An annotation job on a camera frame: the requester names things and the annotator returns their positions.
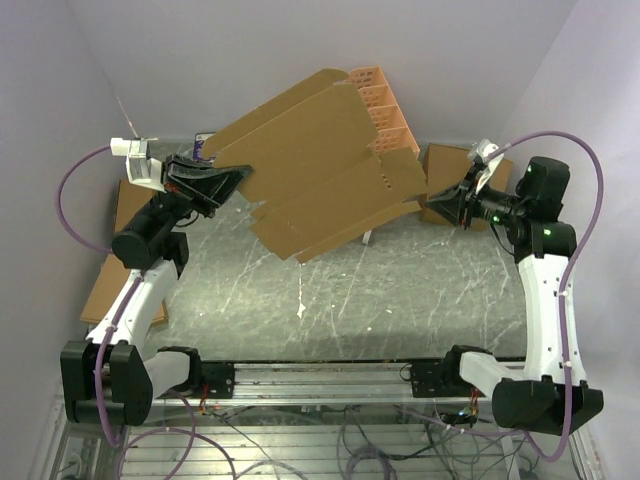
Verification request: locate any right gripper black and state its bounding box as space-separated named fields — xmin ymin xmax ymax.
xmin=425 ymin=166 xmax=528 ymax=229

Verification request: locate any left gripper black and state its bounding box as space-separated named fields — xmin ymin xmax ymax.
xmin=138 ymin=152 xmax=253 ymax=232

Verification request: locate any cardboard box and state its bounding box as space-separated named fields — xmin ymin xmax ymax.
xmin=420 ymin=143 xmax=513 ymax=232
xmin=203 ymin=68 xmax=426 ymax=263
xmin=114 ymin=179 xmax=155 ymax=233
xmin=79 ymin=252 xmax=169 ymax=327

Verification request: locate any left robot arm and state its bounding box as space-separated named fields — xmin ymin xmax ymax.
xmin=60 ymin=153 xmax=252 ymax=430

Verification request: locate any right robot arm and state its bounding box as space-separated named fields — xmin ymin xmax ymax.
xmin=426 ymin=157 xmax=604 ymax=436

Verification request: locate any purple book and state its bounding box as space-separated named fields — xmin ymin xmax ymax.
xmin=192 ymin=132 xmax=214 ymax=162

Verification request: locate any peach plastic file organizer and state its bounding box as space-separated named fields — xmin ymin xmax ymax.
xmin=348 ymin=66 xmax=420 ymax=158

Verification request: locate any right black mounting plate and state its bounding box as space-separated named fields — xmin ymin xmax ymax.
xmin=409 ymin=359 xmax=502 ymax=399

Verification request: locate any black mounting plate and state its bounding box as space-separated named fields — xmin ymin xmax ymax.
xmin=172 ymin=361 xmax=236 ymax=400
xmin=409 ymin=359 xmax=502 ymax=399

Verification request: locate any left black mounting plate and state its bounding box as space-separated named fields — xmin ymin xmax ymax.
xmin=172 ymin=361 xmax=236 ymax=400

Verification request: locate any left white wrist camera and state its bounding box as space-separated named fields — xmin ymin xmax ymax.
xmin=109 ymin=138 xmax=165 ymax=192

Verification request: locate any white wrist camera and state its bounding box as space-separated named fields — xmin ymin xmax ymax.
xmin=109 ymin=138 xmax=165 ymax=192
xmin=467 ymin=139 xmax=504 ymax=194

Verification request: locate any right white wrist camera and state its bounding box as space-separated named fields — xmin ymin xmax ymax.
xmin=467 ymin=139 xmax=504 ymax=194

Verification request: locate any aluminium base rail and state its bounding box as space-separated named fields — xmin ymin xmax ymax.
xmin=52 ymin=362 xmax=581 ymax=405

